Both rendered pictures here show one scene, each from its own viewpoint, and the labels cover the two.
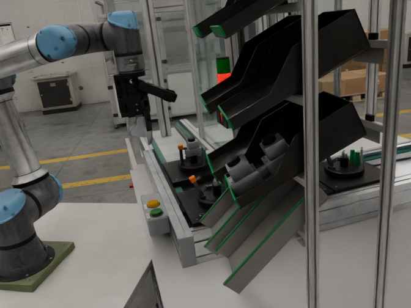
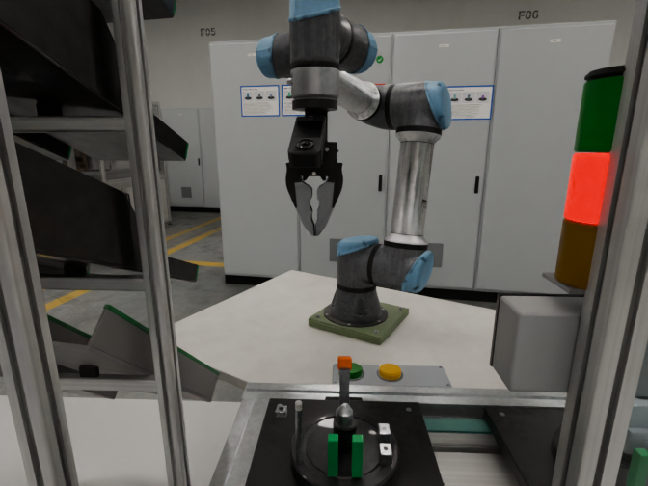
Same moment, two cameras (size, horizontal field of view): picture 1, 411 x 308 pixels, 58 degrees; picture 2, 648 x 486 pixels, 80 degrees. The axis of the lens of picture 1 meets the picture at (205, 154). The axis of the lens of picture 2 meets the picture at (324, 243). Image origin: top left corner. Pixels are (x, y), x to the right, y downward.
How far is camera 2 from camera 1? 1.31 m
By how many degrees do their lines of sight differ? 100
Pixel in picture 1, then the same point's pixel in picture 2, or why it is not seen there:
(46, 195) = (387, 265)
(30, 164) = (396, 224)
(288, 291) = not seen: outside the picture
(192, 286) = (199, 432)
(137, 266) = not seen: hidden behind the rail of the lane
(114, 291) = (261, 369)
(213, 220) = (204, 389)
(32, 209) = (359, 264)
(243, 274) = not seen: hidden behind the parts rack
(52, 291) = (300, 335)
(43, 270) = (330, 322)
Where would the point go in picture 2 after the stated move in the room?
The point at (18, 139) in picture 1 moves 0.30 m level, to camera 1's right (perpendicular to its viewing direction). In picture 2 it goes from (398, 189) to (383, 205)
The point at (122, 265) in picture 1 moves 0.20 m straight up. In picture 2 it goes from (309, 377) to (308, 294)
